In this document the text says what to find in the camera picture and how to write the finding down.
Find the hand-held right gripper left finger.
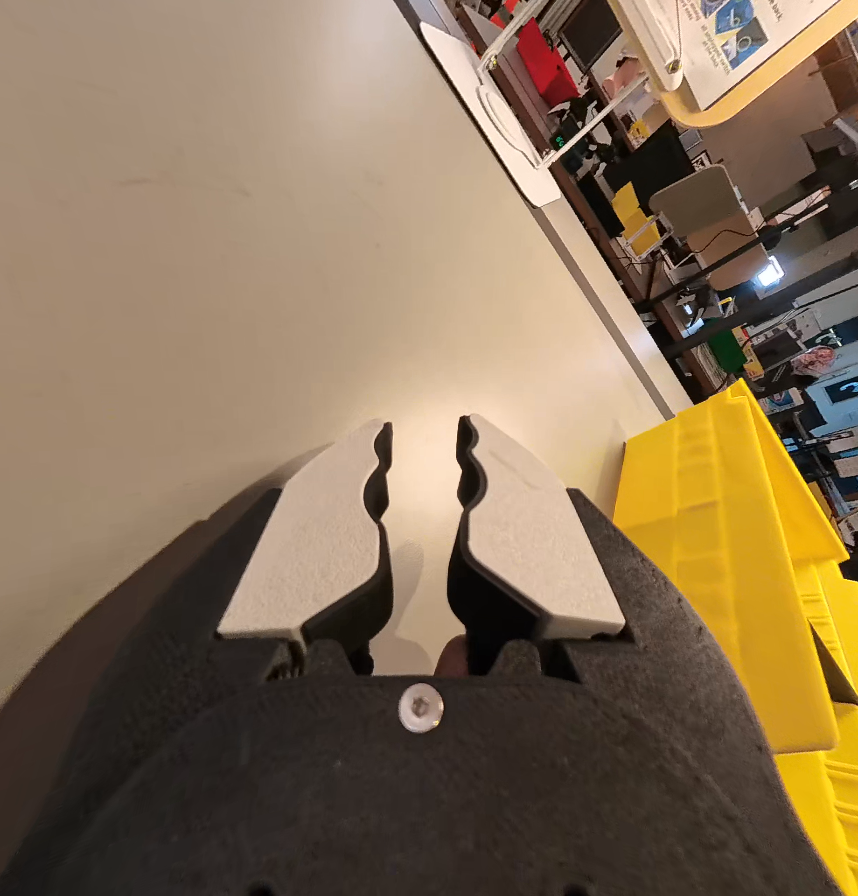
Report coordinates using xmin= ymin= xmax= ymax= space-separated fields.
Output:
xmin=217 ymin=420 xmax=395 ymax=648

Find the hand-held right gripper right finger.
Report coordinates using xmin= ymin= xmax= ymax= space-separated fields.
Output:
xmin=446 ymin=413 xmax=627 ymax=655

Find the yellow plastic bin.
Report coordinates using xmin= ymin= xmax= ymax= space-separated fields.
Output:
xmin=613 ymin=378 xmax=858 ymax=896

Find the green plastic bin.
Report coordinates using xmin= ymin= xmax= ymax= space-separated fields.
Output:
xmin=705 ymin=325 xmax=752 ymax=375

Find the small yellow bin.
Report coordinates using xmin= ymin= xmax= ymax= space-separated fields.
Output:
xmin=611 ymin=181 xmax=664 ymax=256

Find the white board stand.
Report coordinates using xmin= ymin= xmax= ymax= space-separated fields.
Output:
xmin=418 ymin=0 xmax=654 ymax=209

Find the red plastic bin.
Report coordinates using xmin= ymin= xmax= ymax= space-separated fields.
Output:
xmin=516 ymin=17 xmax=581 ymax=106

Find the wooden instruction board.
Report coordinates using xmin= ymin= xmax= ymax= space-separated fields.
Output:
xmin=607 ymin=0 xmax=858 ymax=129

